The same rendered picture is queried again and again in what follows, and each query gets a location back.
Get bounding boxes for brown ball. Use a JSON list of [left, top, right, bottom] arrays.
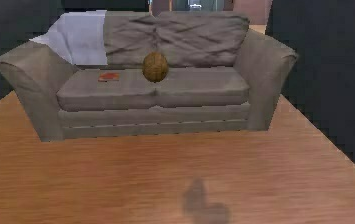
[[141, 51, 170, 84]]

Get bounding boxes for red book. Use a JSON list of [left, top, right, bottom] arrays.
[[97, 71, 121, 83]]

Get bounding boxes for grey-beige sofa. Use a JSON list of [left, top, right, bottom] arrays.
[[0, 10, 299, 143]]

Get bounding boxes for white blanket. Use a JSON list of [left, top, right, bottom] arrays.
[[29, 9, 109, 66]]

